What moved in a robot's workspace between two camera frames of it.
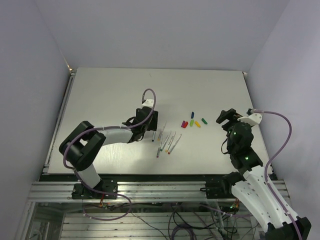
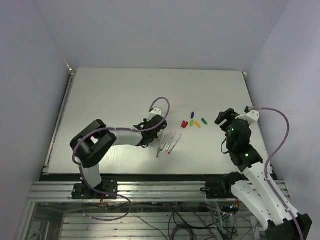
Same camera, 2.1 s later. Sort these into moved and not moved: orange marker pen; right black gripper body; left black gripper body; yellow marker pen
Moved: left black gripper body
Not moved: orange marker pen; right black gripper body; yellow marker pen
